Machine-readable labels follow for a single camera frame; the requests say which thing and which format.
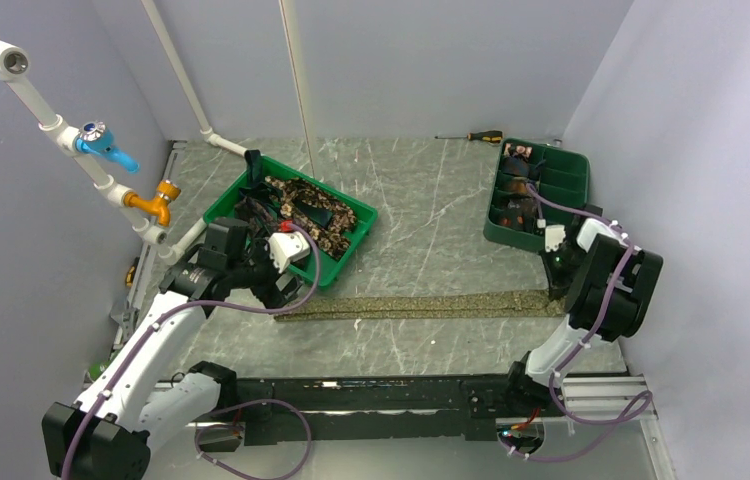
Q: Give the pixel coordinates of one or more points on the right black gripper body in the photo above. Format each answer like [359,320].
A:
[562,266]

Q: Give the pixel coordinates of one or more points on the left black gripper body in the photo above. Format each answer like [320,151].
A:
[256,270]

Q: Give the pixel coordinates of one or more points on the olive gold patterned tie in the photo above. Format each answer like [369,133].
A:
[508,304]

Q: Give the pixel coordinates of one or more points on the green tray of ties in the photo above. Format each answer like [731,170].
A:
[264,219]

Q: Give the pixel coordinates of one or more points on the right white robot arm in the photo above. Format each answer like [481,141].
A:
[607,299]

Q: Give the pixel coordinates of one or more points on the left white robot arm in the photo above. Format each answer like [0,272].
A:
[113,428]

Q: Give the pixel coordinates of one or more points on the rolled ties in organizer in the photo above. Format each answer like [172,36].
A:
[519,210]

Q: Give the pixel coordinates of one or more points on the green compartment organizer box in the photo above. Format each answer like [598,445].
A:
[564,179]

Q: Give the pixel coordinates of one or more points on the dark teal tie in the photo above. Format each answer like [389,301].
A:
[260,189]

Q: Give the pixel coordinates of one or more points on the orange brass tap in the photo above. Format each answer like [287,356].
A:
[158,205]

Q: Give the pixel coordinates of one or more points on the yellow black tool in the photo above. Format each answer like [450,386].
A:
[131,273]

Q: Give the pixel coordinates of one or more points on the brown floral tie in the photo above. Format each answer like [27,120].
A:
[334,239]

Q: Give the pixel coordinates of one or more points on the green pipe fitting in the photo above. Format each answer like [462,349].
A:
[96,370]

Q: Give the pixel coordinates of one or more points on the blue valve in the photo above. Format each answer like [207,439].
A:
[95,138]

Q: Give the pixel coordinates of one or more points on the white vertical pole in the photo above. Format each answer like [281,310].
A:
[300,78]

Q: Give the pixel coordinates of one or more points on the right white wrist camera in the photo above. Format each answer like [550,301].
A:
[554,237]

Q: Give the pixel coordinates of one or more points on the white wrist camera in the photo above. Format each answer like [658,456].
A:
[554,237]
[287,246]

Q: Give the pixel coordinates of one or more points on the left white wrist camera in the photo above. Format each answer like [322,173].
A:
[287,246]

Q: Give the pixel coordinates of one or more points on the aluminium frame rail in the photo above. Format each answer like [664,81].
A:
[586,402]

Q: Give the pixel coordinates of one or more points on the orange handled screwdriver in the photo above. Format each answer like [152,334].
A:
[493,137]

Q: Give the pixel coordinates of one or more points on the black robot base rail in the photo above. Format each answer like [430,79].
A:
[471,407]

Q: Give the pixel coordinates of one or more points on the white pvc pipe frame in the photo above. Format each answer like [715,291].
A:
[14,67]

